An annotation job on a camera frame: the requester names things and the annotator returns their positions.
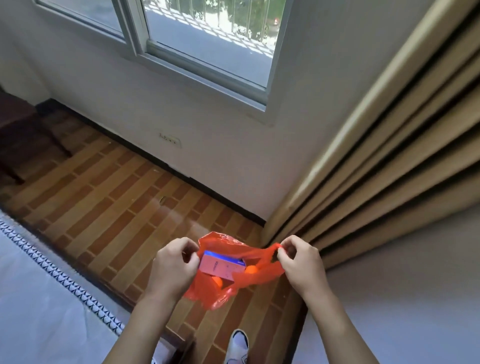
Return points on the person's left hand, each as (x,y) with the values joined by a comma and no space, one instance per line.
(172,266)

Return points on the person's right forearm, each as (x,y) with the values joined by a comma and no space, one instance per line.
(333,333)

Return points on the white right slipper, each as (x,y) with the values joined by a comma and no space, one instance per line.
(237,347)

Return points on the red plastic bag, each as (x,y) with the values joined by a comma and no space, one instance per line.
(210,296)

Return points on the white framed window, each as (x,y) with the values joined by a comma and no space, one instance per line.
(138,33)

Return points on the beige striped curtain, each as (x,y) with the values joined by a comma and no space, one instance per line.
(393,150)

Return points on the person's right hand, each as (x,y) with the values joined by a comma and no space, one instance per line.
(305,268)

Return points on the black baseboard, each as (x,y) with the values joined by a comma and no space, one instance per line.
(150,159)
(299,333)

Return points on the small orange fruit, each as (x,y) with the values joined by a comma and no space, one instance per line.
(252,270)
(216,283)

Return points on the person's left forearm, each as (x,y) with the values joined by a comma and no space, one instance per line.
(142,330)

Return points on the dark wooden chair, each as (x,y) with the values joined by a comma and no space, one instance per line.
(18,123)

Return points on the dark brown bed frame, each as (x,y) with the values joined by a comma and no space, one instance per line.
(112,296)

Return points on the small white blue box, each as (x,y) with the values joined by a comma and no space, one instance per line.
(221,268)

